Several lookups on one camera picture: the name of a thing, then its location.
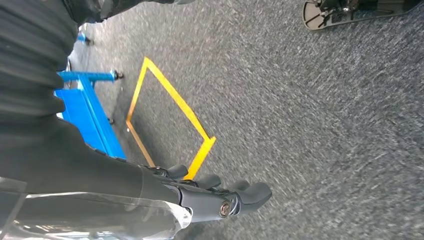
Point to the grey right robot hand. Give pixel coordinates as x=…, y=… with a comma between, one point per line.
x=82, y=179

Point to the blue metal shelf rack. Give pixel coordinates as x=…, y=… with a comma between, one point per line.
x=89, y=122

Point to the yellow floor tape square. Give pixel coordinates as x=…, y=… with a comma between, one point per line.
x=179, y=102

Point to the dark glossy robot shell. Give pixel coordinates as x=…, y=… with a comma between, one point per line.
x=109, y=8

